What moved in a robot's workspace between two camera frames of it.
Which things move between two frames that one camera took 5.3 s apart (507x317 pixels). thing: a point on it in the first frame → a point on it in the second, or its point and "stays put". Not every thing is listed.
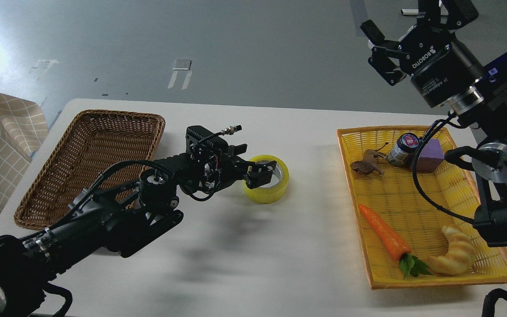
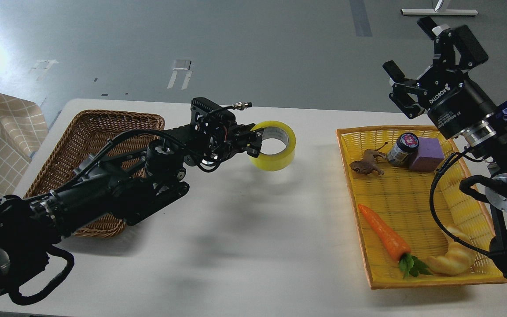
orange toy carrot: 409,263 stays put
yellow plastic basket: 414,209 stays put
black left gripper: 209,167 → 218,145
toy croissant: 460,257 stays put
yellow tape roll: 273,191 → 278,130
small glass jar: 403,153 stays put
